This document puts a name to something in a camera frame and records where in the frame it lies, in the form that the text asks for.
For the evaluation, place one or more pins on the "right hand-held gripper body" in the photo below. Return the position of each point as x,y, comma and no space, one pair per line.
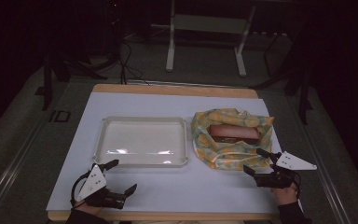
293,162

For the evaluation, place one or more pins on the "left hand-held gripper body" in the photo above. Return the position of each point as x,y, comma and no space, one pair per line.
93,183

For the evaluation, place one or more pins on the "yellow green patterned cloth bag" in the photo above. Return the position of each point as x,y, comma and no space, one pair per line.
230,155

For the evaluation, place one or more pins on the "person's left hand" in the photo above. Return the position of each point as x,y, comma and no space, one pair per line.
87,209

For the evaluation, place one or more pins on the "person's right hand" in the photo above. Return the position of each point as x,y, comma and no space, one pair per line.
286,195

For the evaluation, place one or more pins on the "white table mat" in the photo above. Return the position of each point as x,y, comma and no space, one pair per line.
167,186

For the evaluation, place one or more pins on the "brown rectangular box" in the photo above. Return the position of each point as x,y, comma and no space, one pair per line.
233,133

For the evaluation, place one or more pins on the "white plastic tray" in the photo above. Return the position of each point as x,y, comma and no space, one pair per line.
143,140

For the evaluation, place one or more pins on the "black metal stand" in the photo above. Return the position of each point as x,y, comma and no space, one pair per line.
47,84
304,93

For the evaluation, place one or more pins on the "dark equipment rack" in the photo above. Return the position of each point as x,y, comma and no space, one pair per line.
114,28

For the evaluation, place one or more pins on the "white metal stand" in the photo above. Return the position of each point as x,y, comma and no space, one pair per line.
208,24

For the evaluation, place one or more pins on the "metal floor rail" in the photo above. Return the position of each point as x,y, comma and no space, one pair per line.
9,174
326,174

